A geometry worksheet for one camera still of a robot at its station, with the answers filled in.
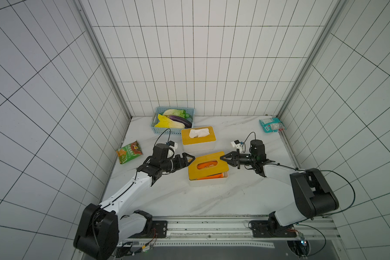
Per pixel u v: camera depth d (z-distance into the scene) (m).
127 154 0.95
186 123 1.10
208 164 0.86
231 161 0.77
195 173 0.81
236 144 0.84
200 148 0.98
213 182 0.83
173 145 0.77
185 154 0.73
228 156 0.81
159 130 1.07
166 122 1.06
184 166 0.71
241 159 0.76
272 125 1.10
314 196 0.44
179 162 0.71
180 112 1.11
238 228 0.74
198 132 0.92
